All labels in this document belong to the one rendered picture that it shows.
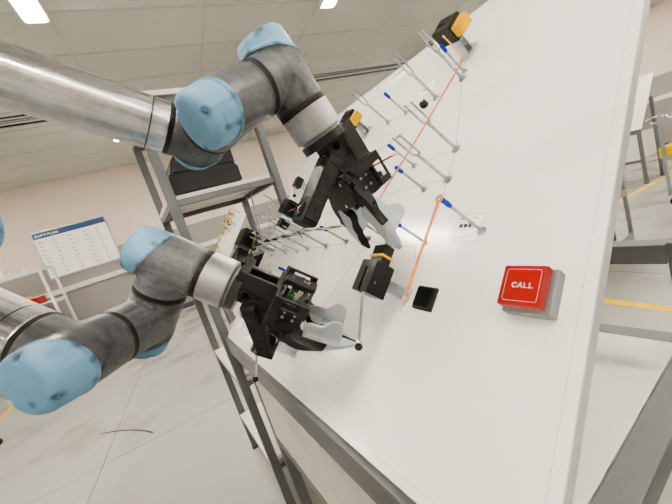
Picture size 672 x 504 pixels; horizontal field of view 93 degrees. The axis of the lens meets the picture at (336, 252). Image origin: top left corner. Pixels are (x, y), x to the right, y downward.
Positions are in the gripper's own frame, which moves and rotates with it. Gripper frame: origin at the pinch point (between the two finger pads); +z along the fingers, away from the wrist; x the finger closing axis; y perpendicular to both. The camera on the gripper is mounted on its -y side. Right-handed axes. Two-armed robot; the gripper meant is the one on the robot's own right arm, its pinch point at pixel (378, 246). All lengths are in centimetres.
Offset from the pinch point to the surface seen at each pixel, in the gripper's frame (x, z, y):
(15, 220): 780, -198, -173
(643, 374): -22, 43, 18
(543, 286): -25.0, 5.5, 0.1
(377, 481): -8.8, 21.1, -25.8
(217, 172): 104, -30, 13
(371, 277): -2.2, 1.9, -5.5
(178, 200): 95, -29, -8
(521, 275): -22.3, 5.0, 1.0
